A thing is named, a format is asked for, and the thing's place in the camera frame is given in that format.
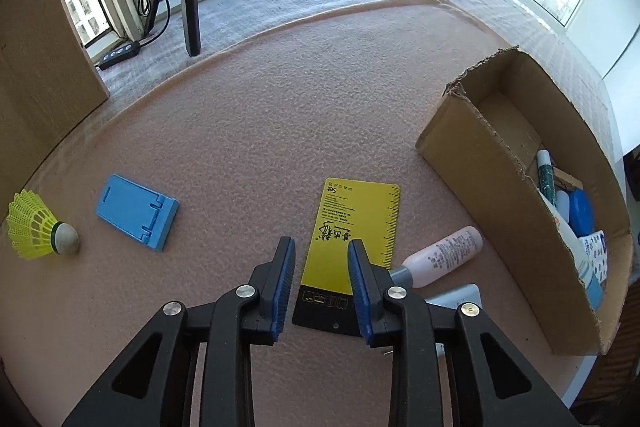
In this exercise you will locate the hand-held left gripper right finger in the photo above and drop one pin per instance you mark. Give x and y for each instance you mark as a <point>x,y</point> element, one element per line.
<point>361,292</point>

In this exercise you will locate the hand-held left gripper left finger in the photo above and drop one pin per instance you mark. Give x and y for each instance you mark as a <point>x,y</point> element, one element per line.
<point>282,287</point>

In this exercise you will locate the yellow ruler card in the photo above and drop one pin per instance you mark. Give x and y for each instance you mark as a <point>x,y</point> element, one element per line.
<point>350,217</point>

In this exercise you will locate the white lotion bottle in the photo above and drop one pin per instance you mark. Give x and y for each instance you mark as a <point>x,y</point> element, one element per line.
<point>445,252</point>

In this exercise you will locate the blue phone stand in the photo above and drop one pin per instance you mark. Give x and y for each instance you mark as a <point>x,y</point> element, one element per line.
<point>127,204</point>

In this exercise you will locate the cardboard box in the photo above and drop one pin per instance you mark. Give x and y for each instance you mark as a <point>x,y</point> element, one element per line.
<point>480,157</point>

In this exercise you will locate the green and white marker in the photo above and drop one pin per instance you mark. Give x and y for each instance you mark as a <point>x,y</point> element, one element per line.
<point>545,177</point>

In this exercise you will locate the pale blue small lid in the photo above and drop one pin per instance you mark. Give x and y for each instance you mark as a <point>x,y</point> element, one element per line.
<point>563,204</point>

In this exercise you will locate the light blue plastic item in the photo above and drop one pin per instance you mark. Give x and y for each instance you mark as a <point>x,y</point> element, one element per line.
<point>594,294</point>

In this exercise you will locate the blue round lid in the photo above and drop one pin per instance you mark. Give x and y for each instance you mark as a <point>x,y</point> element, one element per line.
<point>582,212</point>

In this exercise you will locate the yellow shuttlecock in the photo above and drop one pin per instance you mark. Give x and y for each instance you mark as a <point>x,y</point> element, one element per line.
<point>30,224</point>

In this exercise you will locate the star-patterned white box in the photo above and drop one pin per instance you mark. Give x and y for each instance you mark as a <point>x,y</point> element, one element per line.
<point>597,252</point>

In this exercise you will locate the black inline remote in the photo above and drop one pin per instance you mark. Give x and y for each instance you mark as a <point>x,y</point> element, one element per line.
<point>120,54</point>

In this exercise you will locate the light wooden board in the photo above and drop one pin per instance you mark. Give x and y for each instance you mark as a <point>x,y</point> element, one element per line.
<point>40,82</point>

